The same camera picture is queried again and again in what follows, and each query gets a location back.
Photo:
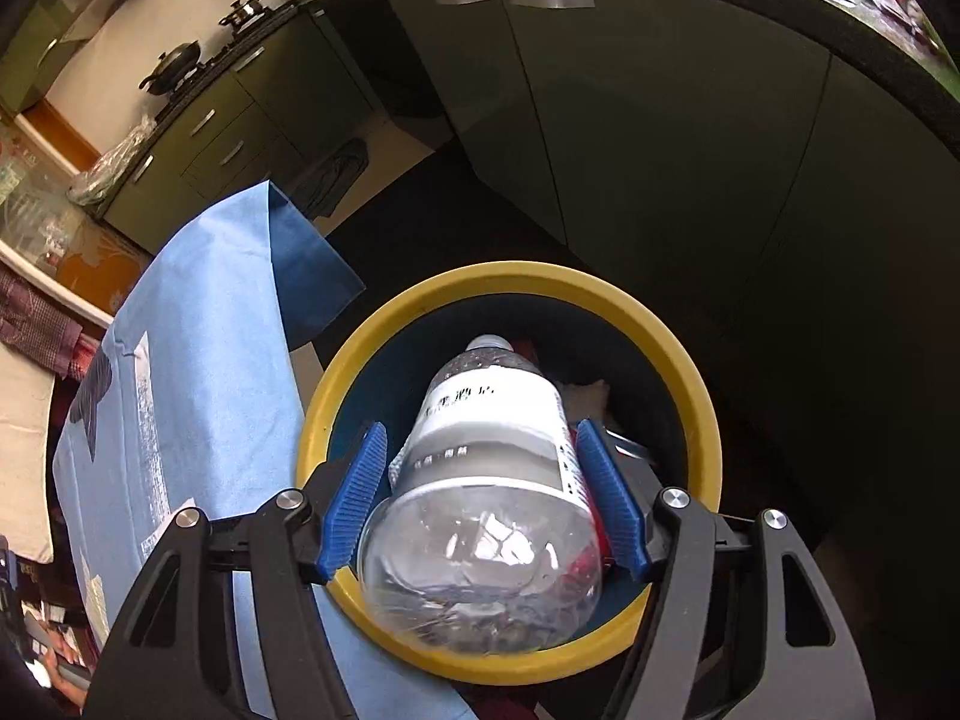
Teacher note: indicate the clear plastic bag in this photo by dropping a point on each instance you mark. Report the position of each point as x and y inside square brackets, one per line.
[112, 165]

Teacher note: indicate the green drawer cabinet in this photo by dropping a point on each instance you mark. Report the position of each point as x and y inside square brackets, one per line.
[217, 142]

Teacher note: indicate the black wok with lid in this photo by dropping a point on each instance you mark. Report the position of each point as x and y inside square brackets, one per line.
[172, 67]

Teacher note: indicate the yellow rimmed blue trash bin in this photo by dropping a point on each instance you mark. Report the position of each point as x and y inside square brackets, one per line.
[525, 274]

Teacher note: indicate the gas stove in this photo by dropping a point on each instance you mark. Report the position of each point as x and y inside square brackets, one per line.
[225, 52]

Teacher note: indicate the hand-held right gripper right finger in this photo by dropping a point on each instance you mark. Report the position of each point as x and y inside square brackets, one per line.
[611, 510]

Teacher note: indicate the clear plastic water bottle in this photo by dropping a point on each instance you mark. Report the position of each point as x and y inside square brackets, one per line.
[487, 465]

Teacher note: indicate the green sink cabinet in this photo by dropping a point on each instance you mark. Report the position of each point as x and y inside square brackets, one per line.
[675, 127]

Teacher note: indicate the checkered apron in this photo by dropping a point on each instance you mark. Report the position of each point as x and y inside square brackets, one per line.
[37, 322]

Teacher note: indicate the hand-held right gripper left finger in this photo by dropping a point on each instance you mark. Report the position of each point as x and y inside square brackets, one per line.
[352, 510]

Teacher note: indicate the small lidded pot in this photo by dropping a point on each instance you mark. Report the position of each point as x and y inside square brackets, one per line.
[241, 13]

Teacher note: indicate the blue star print tablecloth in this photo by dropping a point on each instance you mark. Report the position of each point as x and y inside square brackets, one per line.
[210, 360]

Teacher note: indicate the white table cloth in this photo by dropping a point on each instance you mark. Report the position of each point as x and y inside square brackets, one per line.
[22, 450]

